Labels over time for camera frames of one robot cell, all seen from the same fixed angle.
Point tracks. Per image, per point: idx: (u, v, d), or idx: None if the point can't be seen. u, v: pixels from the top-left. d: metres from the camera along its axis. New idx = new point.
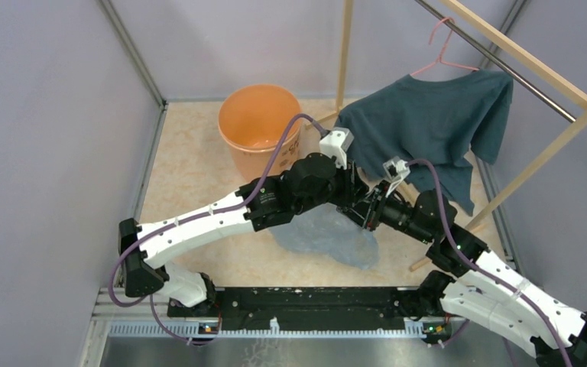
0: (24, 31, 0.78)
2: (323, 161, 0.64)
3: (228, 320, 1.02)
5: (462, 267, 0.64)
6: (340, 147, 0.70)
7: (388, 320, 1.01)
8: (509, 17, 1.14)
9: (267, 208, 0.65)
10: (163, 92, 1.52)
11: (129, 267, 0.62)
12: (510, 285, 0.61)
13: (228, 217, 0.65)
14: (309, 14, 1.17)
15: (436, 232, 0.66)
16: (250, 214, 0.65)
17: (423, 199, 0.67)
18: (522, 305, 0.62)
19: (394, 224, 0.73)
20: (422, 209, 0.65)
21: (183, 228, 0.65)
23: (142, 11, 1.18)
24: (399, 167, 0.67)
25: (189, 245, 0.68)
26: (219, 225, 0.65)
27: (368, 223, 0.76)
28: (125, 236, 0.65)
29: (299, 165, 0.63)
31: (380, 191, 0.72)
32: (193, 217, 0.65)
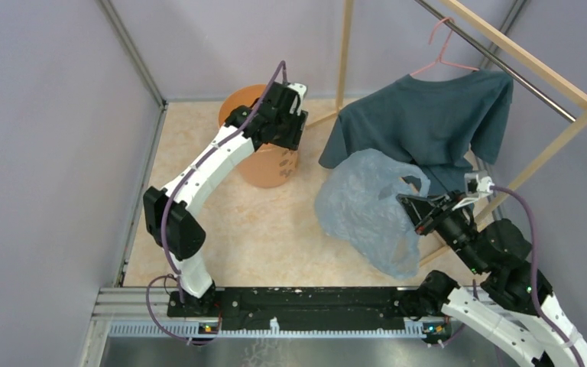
0: (24, 32, 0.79)
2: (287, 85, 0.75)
3: (228, 320, 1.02)
5: (527, 307, 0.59)
6: (302, 91, 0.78)
7: (388, 320, 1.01)
8: (509, 17, 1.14)
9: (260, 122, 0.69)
10: (163, 92, 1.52)
11: (177, 219, 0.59)
12: (563, 334, 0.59)
13: (232, 144, 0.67)
14: (310, 14, 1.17)
15: (502, 268, 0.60)
16: (246, 132, 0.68)
17: (499, 230, 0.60)
18: (566, 355, 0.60)
19: (448, 238, 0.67)
20: (493, 241, 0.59)
21: (202, 170, 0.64)
23: (142, 11, 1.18)
24: (481, 186, 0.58)
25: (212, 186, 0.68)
26: (229, 154, 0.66)
27: (418, 227, 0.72)
28: (156, 202, 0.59)
29: (276, 86, 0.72)
31: (449, 200, 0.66)
32: (206, 156, 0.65)
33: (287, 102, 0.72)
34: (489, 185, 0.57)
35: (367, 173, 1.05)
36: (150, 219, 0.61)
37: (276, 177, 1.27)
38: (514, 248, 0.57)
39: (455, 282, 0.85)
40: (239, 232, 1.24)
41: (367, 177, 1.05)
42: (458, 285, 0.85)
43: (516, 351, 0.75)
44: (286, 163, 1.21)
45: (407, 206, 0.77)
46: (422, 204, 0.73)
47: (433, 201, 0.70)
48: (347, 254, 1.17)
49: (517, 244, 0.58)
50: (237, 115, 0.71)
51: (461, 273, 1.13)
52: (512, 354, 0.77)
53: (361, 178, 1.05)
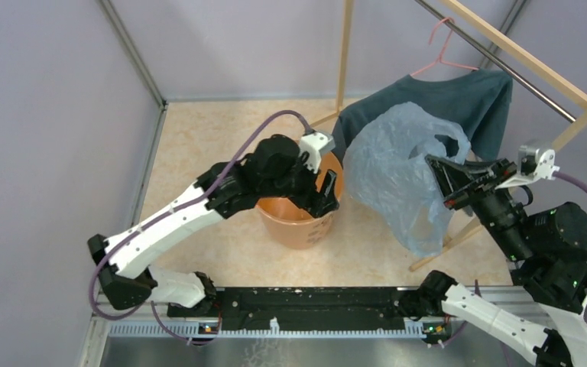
0: (24, 32, 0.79)
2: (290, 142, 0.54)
3: (228, 320, 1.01)
5: (569, 303, 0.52)
6: (318, 151, 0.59)
7: (388, 320, 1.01)
8: (508, 17, 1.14)
9: (231, 191, 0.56)
10: (163, 92, 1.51)
11: (104, 281, 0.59)
12: None
13: (189, 212, 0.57)
14: (310, 14, 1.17)
15: (556, 261, 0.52)
16: (211, 203, 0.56)
17: (566, 219, 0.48)
18: None
19: (485, 216, 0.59)
20: (562, 234, 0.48)
21: (150, 234, 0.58)
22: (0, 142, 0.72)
23: (142, 11, 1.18)
24: (539, 170, 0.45)
25: (166, 247, 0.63)
26: (183, 223, 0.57)
27: (448, 200, 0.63)
28: (95, 253, 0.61)
29: (265, 145, 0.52)
31: (493, 178, 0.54)
32: (157, 219, 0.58)
33: (277, 167, 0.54)
34: (557, 173, 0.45)
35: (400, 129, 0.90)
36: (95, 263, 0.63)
37: (305, 242, 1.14)
38: (584, 240, 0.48)
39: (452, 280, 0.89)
40: (239, 232, 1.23)
41: (399, 134, 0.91)
42: (455, 281, 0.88)
43: (517, 342, 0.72)
44: (315, 233, 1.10)
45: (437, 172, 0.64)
46: (456, 173, 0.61)
47: (473, 174, 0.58)
48: (347, 254, 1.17)
49: (585, 232, 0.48)
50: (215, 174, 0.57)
51: (461, 272, 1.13)
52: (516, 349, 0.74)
53: (394, 134, 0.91)
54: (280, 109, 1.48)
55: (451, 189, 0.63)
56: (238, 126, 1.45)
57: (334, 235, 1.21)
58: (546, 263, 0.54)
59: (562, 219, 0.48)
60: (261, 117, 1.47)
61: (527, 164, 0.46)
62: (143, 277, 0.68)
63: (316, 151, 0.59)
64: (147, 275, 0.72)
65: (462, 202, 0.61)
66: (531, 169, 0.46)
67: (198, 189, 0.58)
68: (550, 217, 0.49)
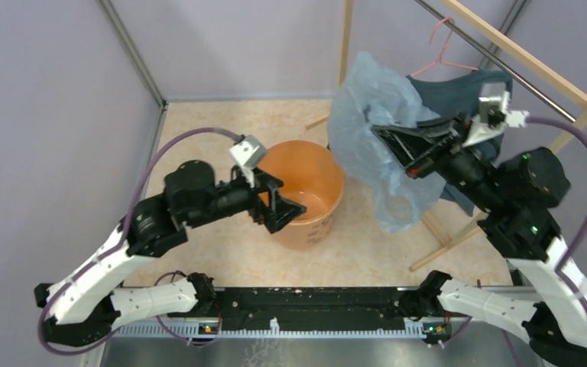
0: (24, 33, 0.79)
2: (200, 170, 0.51)
3: (228, 320, 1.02)
5: (532, 252, 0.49)
6: (241, 165, 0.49)
7: (388, 321, 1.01)
8: (508, 17, 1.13)
9: (149, 233, 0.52)
10: (163, 92, 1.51)
11: (47, 332, 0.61)
12: (574, 284, 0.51)
13: (112, 259, 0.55)
14: (310, 14, 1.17)
15: (522, 209, 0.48)
16: (131, 250, 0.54)
17: (537, 164, 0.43)
18: (575, 310, 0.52)
19: (452, 177, 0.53)
20: (532, 181, 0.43)
21: (78, 285, 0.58)
22: (0, 143, 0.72)
23: (142, 11, 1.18)
24: (512, 120, 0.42)
25: (106, 290, 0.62)
26: (108, 270, 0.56)
27: (411, 170, 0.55)
28: (39, 302, 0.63)
29: (170, 180, 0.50)
31: (458, 134, 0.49)
32: (86, 267, 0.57)
33: (189, 201, 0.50)
34: (520, 118, 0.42)
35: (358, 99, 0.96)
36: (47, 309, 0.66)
37: (304, 242, 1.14)
38: (556, 187, 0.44)
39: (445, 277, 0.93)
40: (238, 232, 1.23)
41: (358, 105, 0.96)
42: (451, 276, 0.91)
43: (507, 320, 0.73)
44: (315, 233, 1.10)
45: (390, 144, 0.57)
46: (413, 138, 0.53)
47: (432, 136, 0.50)
48: (347, 254, 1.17)
49: (557, 179, 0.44)
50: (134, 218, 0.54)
51: (461, 272, 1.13)
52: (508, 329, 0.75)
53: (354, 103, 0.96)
54: (280, 109, 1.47)
55: (410, 157, 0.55)
56: (238, 127, 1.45)
57: (334, 235, 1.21)
58: (513, 212, 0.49)
59: (534, 165, 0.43)
60: (261, 117, 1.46)
61: (494, 117, 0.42)
62: (99, 311, 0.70)
63: (242, 166, 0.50)
64: (105, 310, 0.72)
65: (426, 169, 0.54)
66: (500, 121, 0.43)
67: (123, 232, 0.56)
68: (522, 162, 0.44)
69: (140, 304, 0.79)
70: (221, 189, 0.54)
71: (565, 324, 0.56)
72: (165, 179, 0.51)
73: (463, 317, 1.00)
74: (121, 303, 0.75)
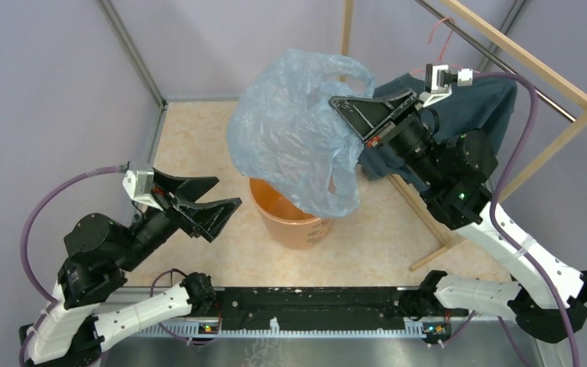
0: (24, 31, 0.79)
2: (95, 224, 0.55)
3: (228, 320, 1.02)
5: (464, 219, 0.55)
6: (132, 197, 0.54)
7: (388, 321, 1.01)
8: (509, 17, 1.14)
9: (78, 287, 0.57)
10: (163, 92, 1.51)
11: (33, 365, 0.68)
12: (514, 241, 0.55)
13: (56, 311, 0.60)
14: (310, 14, 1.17)
15: (457, 182, 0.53)
16: (66, 303, 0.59)
17: (470, 141, 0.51)
18: (524, 266, 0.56)
19: (403, 151, 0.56)
20: (468, 157, 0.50)
21: (39, 332, 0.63)
22: None
23: (142, 11, 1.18)
24: (462, 76, 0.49)
25: (72, 329, 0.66)
26: (54, 320, 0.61)
27: (373, 139, 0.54)
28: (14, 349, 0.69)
29: (69, 240, 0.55)
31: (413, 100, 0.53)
32: (40, 319, 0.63)
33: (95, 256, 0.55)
34: (470, 75, 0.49)
35: (306, 77, 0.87)
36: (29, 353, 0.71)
37: (304, 242, 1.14)
38: (484, 164, 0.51)
39: (442, 274, 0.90)
40: (238, 231, 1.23)
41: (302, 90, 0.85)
42: (445, 273, 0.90)
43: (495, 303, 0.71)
44: (315, 232, 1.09)
45: (348, 115, 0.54)
46: (371, 105, 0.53)
47: (394, 102, 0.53)
48: (347, 254, 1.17)
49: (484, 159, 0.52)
50: (65, 272, 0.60)
51: (461, 272, 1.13)
52: (501, 312, 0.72)
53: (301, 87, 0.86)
54: None
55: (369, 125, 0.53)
56: None
57: (333, 235, 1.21)
58: (449, 185, 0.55)
59: (469, 144, 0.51)
60: None
61: (448, 78, 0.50)
62: (81, 342, 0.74)
63: (137, 196, 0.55)
64: (89, 337, 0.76)
65: (389, 136, 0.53)
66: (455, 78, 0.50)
67: (59, 287, 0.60)
68: (461, 142, 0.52)
69: (125, 323, 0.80)
70: (139, 225, 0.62)
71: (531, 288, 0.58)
72: (66, 240, 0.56)
73: (462, 316, 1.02)
74: (105, 328, 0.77)
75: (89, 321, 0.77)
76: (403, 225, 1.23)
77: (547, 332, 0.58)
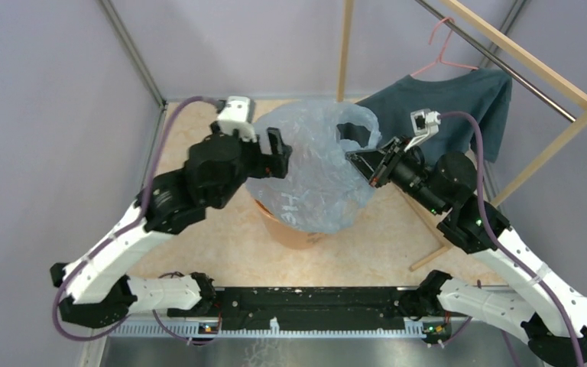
0: (24, 33, 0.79)
2: (226, 141, 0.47)
3: (228, 320, 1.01)
5: (480, 244, 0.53)
6: (244, 121, 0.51)
7: (388, 321, 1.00)
8: (509, 17, 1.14)
9: (168, 208, 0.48)
10: (163, 92, 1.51)
11: (65, 310, 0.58)
12: (530, 268, 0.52)
13: (131, 237, 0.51)
14: (310, 14, 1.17)
15: (455, 202, 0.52)
16: (150, 225, 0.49)
17: (447, 160, 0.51)
18: (539, 294, 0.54)
19: (404, 186, 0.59)
20: (443, 173, 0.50)
21: (96, 262, 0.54)
22: (0, 142, 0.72)
23: (141, 10, 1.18)
24: (429, 118, 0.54)
25: (122, 269, 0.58)
26: (126, 248, 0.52)
27: (372, 180, 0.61)
28: (54, 283, 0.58)
29: (194, 151, 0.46)
31: (400, 144, 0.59)
32: (102, 245, 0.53)
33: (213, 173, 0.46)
34: (436, 115, 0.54)
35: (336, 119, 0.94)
36: None
37: (303, 242, 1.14)
38: (465, 178, 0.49)
39: (449, 276, 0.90)
40: (239, 232, 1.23)
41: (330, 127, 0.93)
42: (452, 276, 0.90)
43: (507, 321, 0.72)
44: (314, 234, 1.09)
45: (355, 163, 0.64)
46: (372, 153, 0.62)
47: (384, 148, 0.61)
48: (347, 254, 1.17)
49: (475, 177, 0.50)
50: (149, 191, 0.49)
51: (461, 272, 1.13)
52: (510, 329, 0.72)
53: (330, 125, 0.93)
54: None
55: (371, 170, 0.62)
56: None
57: (334, 235, 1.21)
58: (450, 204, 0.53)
59: (445, 162, 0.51)
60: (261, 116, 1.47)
61: (419, 121, 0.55)
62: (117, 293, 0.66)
63: (244, 121, 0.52)
64: (124, 291, 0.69)
65: (384, 176, 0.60)
66: (424, 121, 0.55)
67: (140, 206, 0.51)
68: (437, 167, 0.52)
69: (154, 292, 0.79)
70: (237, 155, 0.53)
71: (544, 314, 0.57)
72: (190, 149, 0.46)
73: (462, 317, 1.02)
74: (137, 288, 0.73)
75: (122, 279, 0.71)
76: (403, 225, 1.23)
77: (559, 358, 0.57)
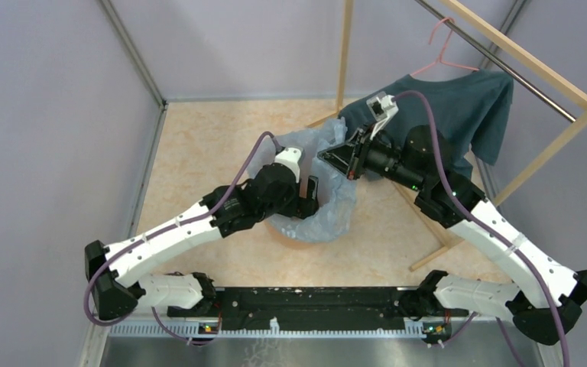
0: (25, 33, 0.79)
2: (285, 170, 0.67)
3: (229, 320, 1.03)
5: (455, 216, 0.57)
6: (296, 163, 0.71)
7: (387, 320, 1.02)
8: (509, 17, 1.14)
9: (235, 209, 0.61)
10: (163, 92, 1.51)
11: (102, 288, 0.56)
12: (504, 238, 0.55)
13: (196, 227, 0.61)
14: (310, 14, 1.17)
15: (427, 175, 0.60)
16: (216, 220, 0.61)
17: (411, 136, 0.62)
18: (516, 264, 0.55)
19: (381, 170, 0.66)
20: (413, 144, 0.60)
21: (154, 243, 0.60)
22: None
23: (142, 11, 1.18)
24: (384, 103, 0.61)
25: (160, 260, 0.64)
26: (187, 236, 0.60)
27: (350, 173, 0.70)
28: (92, 258, 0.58)
29: (265, 173, 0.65)
31: (364, 133, 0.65)
32: (163, 229, 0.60)
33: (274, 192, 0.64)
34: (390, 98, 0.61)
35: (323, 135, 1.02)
36: (89, 273, 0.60)
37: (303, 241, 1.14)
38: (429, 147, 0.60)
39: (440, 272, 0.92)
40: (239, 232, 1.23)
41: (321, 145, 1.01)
42: (444, 273, 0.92)
43: (493, 305, 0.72)
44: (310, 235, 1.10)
45: (329, 161, 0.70)
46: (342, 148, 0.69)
47: (351, 141, 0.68)
48: (347, 254, 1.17)
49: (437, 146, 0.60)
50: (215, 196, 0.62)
51: (461, 272, 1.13)
52: (500, 313, 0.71)
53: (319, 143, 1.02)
54: (280, 109, 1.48)
55: (346, 164, 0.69)
56: (238, 126, 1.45)
57: None
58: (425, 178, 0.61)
59: (411, 136, 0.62)
60: (261, 117, 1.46)
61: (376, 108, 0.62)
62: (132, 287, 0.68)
63: (296, 164, 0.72)
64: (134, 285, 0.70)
65: (358, 167, 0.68)
66: (381, 107, 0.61)
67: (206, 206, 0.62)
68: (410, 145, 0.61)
69: (160, 287, 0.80)
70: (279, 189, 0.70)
71: (523, 287, 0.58)
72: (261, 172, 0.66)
73: (462, 317, 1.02)
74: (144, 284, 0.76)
75: None
76: (403, 225, 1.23)
77: (543, 332, 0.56)
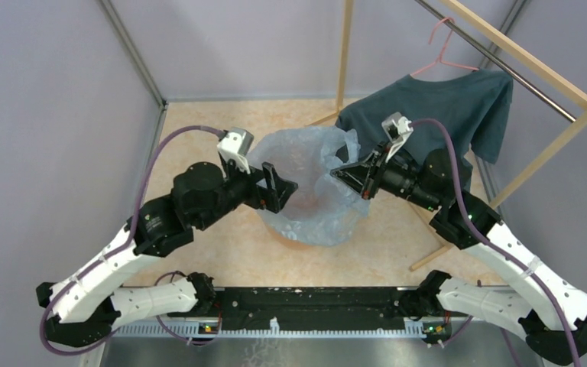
0: (24, 33, 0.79)
2: (210, 170, 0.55)
3: (228, 320, 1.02)
5: (471, 238, 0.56)
6: (235, 153, 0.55)
7: (388, 321, 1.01)
8: (509, 17, 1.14)
9: (157, 233, 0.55)
10: (163, 92, 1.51)
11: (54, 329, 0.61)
12: (520, 262, 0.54)
13: (120, 258, 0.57)
14: (310, 15, 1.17)
15: (444, 197, 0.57)
16: (139, 248, 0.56)
17: (429, 159, 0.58)
18: (531, 287, 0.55)
19: (396, 191, 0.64)
20: (431, 170, 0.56)
21: (85, 282, 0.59)
22: None
23: (142, 11, 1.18)
24: (400, 128, 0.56)
25: (109, 289, 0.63)
26: (115, 270, 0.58)
27: (364, 192, 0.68)
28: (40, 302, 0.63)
29: (179, 181, 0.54)
31: (379, 155, 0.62)
32: (92, 266, 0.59)
33: (195, 201, 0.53)
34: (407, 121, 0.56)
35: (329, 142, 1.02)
36: None
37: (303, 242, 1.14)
38: (448, 170, 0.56)
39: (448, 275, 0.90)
40: (239, 232, 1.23)
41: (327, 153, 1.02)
42: (451, 275, 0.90)
43: (504, 317, 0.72)
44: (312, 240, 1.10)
45: (343, 179, 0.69)
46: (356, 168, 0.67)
47: (365, 161, 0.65)
48: (347, 254, 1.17)
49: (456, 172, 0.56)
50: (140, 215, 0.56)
51: (461, 272, 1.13)
52: (509, 326, 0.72)
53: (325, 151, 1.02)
54: (280, 108, 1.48)
55: (360, 183, 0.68)
56: (238, 126, 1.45)
57: None
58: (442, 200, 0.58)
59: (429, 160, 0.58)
60: (261, 116, 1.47)
61: (392, 131, 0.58)
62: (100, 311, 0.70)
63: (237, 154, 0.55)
64: (106, 310, 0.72)
65: (373, 188, 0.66)
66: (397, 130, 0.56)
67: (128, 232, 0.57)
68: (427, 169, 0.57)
69: (140, 304, 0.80)
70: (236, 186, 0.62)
71: (538, 307, 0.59)
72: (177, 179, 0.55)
73: (462, 317, 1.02)
74: (121, 303, 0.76)
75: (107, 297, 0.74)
76: (403, 225, 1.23)
77: (556, 353, 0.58)
